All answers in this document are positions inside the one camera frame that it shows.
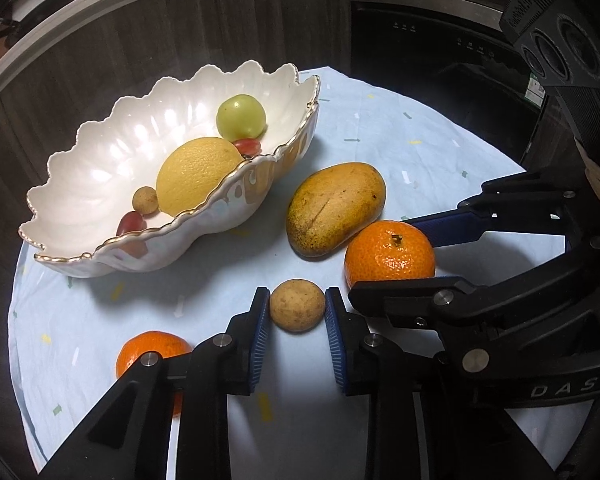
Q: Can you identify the yellow green mango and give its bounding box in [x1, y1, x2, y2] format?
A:
[286, 161, 386, 259]

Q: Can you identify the red grape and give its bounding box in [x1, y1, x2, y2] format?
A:
[116, 211, 147, 237]
[234, 137, 263, 157]

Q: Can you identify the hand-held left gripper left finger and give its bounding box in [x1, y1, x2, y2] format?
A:
[37, 286, 272, 480]

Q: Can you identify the small brown longan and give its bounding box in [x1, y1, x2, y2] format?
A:
[132, 186, 160, 216]

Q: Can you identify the dark wood cabinet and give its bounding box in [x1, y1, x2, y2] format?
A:
[0, 0, 352, 461]

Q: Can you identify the light blue tablecloth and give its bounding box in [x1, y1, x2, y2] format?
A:
[7, 65, 600, 480]

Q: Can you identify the yellow citrus fruit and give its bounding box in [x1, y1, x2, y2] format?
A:
[155, 136, 245, 220]

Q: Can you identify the green round fruit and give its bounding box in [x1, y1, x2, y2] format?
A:
[216, 94, 268, 141]

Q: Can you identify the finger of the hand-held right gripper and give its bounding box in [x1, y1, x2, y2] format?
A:
[347, 239, 600, 377]
[402, 167, 587, 249]

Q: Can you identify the black built-in appliance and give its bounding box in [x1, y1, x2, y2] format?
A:
[347, 0, 551, 171]

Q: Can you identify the white scalloped bowl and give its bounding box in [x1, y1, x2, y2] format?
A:
[17, 60, 322, 278]

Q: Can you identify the dark frying pan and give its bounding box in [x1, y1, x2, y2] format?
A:
[0, 0, 83, 48]

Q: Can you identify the orange tangerine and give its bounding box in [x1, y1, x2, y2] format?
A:
[344, 220, 437, 292]
[116, 331, 195, 418]

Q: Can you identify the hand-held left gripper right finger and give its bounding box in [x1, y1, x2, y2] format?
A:
[324, 287, 531, 480]

